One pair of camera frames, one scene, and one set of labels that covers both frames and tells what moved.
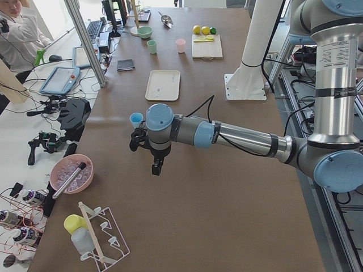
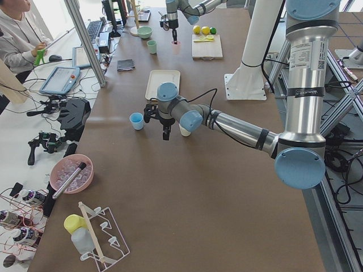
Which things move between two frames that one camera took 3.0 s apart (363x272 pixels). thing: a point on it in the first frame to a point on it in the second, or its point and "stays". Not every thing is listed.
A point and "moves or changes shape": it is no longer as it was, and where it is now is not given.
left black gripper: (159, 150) to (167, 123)
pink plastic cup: (180, 44) moves or changes shape
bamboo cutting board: (206, 46) stays
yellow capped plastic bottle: (82, 238) stays
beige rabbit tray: (163, 85) stays
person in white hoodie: (20, 38) stays
